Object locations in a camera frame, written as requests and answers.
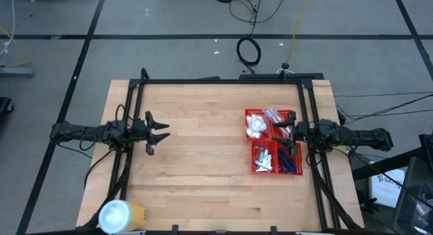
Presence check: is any black chair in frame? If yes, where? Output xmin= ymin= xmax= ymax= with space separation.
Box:
xmin=391 ymin=156 xmax=433 ymax=235

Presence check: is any yellow floor cable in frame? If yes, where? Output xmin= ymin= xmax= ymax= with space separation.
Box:
xmin=0 ymin=26 xmax=33 ymax=67

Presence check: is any white floor cable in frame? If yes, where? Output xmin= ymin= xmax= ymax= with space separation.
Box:
xmin=0 ymin=0 xmax=17 ymax=57

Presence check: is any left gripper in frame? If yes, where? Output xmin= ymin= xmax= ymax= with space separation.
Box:
xmin=130 ymin=110 xmax=171 ymax=157

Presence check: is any black floor object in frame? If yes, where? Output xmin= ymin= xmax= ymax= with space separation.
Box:
xmin=0 ymin=96 xmax=14 ymax=124

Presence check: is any white printed box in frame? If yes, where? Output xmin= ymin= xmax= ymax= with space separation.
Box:
xmin=368 ymin=169 xmax=406 ymax=209

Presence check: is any long black hanging cable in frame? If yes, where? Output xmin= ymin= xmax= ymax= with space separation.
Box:
xmin=228 ymin=0 xmax=288 ymax=39

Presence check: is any thin black floor cable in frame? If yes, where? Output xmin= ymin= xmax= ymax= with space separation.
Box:
xmin=336 ymin=93 xmax=433 ymax=125
xmin=333 ymin=91 xmax=433 ymax=98

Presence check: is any red plastic mesh basket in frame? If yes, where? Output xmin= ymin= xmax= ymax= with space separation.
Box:
xmin=244 ymin=108 xmax=271 ymax=140
xmin=250 ymin=140 xmax=278 ymax=175
xmin=276 ymin=142 xmax=304 ymax=176
xmin=269 ymin=109 xmax=293 ymax=140

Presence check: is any grey table foot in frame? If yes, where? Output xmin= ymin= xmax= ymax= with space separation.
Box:
xmin=0 ymin=66 xmax=36 ymax=78

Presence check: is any black aluminium table frame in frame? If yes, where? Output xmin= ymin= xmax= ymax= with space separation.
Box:
xmin=81 ymin=67 xmax=365 ymax=235

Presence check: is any coiled black floor cable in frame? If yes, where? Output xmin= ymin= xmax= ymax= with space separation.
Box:
xmin=235 ymin=37 xmax=262 ymax=67

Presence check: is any black slanted bar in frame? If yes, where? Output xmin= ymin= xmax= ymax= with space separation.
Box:
xmin=351 ymin=147 xmax=424 ymax=181

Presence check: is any yellow hanging cable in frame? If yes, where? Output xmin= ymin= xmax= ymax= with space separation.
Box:
xmin=285 ymin=0 xmax=314 ymax=65

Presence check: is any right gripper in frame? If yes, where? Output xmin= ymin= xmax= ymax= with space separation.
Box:
xmin=271 ymin=110 xmax=309 ymax=157

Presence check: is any black chair caster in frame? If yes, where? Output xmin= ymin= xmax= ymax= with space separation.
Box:
xmin=358 ymin=190 xmax=382 ymax=215

